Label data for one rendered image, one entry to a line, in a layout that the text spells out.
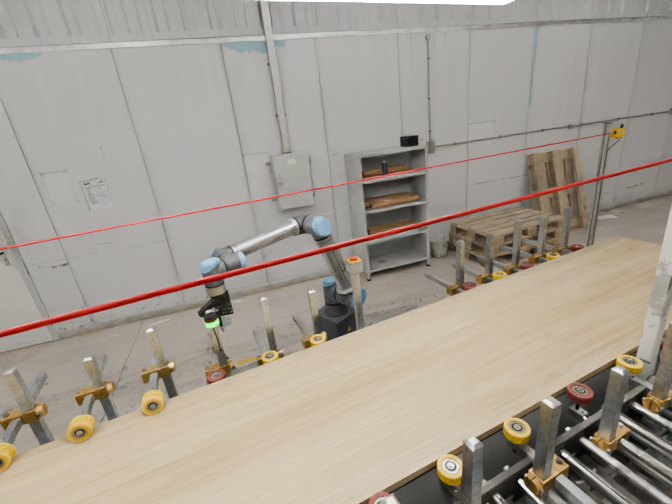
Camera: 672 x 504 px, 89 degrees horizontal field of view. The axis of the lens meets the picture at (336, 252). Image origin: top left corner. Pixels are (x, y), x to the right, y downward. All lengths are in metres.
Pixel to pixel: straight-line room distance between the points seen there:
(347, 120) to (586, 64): 3.72
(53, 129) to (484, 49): 4.93
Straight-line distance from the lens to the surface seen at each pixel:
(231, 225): 4.27
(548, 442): 1.25
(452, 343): 1.74
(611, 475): 1.67
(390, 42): 4.73
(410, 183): 4.82
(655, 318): 1.83
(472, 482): 1.08
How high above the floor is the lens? 1.91
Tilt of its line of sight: 20 degrees down
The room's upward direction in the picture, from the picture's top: 7 degrees counter-clockwise
